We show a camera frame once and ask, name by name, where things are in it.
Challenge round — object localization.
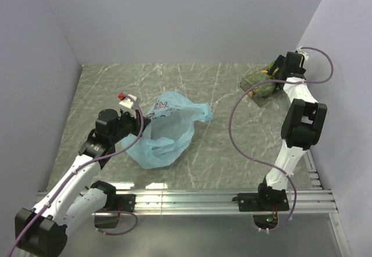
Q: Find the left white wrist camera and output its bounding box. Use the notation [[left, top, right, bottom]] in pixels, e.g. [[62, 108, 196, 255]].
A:
[[118, 93, 140, 118]]

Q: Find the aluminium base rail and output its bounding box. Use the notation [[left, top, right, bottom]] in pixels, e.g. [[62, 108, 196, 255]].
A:
[[34, 189, 339, 217]]

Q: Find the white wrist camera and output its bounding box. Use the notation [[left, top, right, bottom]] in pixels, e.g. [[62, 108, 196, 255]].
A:
[[118, 93, 140, 118], [296, 46, 309, 62]]

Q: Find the clear plastic fruit bin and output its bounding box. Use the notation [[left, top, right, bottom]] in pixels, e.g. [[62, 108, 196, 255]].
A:
[[239, 69, 284, 107]]

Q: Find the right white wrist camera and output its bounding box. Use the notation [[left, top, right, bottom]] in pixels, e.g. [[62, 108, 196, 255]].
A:
[[296, 46, 309, 62]]

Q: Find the yellow lemon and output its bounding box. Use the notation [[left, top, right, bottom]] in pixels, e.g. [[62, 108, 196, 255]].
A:
[[272, 68, 279, 77]]

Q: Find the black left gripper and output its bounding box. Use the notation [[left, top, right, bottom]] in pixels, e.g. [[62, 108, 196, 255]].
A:
[[110, 108, 151, 144]]

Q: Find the light blue printed plastic bag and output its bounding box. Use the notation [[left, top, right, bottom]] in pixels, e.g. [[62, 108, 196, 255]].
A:
[[126, 91, 213, 169]]

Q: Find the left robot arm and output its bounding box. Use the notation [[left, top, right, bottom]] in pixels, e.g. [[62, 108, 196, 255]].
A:
[[14, 109, 151, 256]]

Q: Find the aluminium side rail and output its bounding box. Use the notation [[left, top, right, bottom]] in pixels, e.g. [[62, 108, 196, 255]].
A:
[[303, 151, 323, 190]]

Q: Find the green melon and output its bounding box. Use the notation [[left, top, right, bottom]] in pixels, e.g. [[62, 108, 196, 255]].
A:
[[252, 72, 276, 98]]

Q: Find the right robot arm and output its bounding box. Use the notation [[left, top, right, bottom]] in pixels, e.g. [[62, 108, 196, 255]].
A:
[[256, 51, 327, 210]]

